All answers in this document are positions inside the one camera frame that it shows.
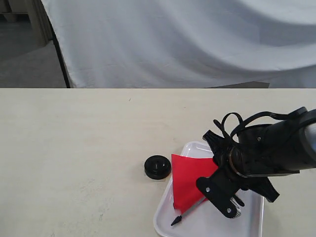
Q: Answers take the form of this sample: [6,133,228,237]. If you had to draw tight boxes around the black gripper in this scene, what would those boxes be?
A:
[196,130,279,219]

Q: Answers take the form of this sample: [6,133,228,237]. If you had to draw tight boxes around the red flag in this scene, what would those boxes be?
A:
[171,154,217,226]

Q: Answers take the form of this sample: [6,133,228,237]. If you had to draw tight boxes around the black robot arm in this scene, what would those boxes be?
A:
[196,107,316,218]

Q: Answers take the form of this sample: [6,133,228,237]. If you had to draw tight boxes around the black round flag base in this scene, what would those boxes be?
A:
[144,155,171,180]

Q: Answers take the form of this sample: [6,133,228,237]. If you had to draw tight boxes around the white plastic tray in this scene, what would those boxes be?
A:
[154,141,265,237]

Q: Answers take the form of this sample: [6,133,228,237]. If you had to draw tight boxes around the white draped cloth backdrop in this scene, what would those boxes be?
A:
[43,0,316,88]

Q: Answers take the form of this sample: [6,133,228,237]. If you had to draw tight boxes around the black cable loop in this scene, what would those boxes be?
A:
[213,111,297,144]

